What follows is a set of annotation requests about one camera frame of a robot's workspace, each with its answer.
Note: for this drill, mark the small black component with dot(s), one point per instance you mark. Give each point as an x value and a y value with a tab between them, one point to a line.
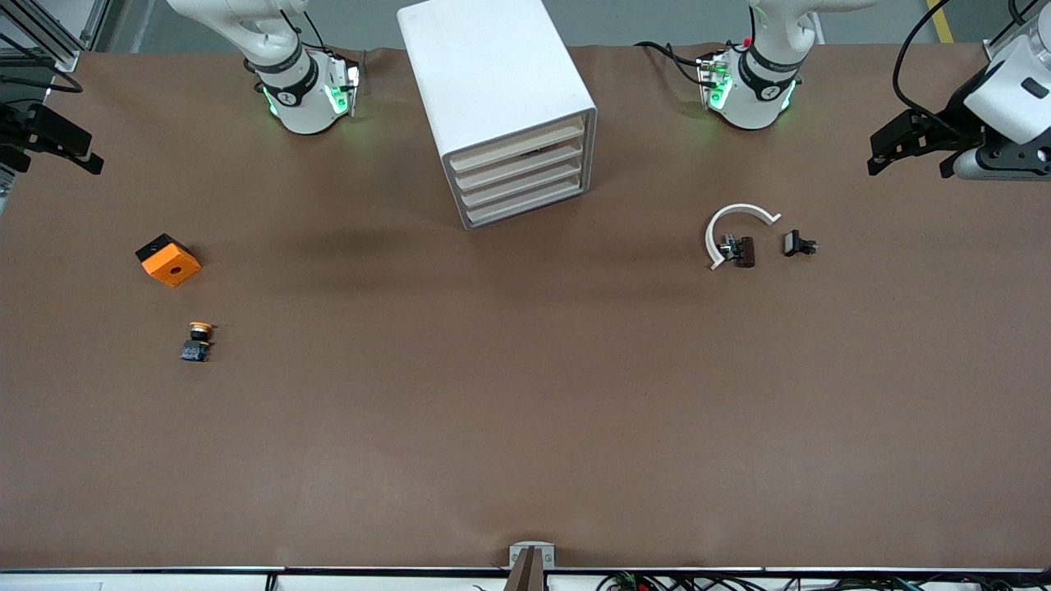
793	243

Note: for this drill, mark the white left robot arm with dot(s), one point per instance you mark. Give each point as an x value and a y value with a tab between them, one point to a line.
764	90

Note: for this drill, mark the orange and black button housing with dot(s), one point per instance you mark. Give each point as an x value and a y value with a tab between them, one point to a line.
172	264

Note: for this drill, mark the grey metal bracket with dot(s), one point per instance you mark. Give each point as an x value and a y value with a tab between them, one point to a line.
515	556

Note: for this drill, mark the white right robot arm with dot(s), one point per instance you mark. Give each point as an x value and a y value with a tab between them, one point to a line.
287	90

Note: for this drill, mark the orange push button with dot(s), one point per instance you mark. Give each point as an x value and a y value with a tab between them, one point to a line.
195	349

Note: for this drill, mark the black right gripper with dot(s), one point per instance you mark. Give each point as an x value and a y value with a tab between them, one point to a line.
18	131

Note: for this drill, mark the dark brown small component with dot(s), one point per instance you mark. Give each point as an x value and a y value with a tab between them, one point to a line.
744	251

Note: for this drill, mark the brown table mat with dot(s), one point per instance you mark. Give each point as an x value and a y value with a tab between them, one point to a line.
410	410

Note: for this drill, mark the aluminium frame profile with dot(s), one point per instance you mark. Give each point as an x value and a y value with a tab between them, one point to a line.
70	59
998	51

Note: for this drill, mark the silver arm base connector block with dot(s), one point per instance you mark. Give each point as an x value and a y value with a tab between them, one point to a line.
714	82
343	82

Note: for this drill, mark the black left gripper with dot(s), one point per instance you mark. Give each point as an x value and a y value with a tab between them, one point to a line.
954	114

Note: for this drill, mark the white table edge rail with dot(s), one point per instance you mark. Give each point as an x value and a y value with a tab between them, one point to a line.
164	581

